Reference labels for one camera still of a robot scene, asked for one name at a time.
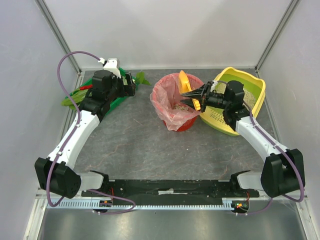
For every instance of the orange litter scoop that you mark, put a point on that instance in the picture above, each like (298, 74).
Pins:
(183, 82)

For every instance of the yellow green litter box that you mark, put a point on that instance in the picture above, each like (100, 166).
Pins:
(254, 95)

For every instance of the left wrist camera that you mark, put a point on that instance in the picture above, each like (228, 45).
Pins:
(111, 65)

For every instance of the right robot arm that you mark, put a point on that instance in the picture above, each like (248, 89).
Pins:
(283, 169)

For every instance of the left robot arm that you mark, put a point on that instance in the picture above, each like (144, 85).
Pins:
(55, 173)

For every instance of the red chili pepper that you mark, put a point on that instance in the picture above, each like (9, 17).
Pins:
(85, 87)

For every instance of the white radish with leaves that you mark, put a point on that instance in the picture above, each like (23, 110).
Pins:
(140, 79)

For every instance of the red mesh waste basket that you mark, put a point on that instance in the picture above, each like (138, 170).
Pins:
(180, 125)

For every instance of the green plastic tray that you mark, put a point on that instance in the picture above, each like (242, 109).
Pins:
(115, 105)

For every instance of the cat litter granules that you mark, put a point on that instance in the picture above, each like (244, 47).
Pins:
(249, 98)

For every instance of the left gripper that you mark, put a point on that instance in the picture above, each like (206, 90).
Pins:
(129, 84)

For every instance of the slotted cable duct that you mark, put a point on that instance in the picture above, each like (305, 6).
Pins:
(99, 205)

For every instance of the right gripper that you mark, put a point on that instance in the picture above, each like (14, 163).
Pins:
(205, 97)

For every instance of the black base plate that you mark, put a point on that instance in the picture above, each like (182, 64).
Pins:
(139, 190)

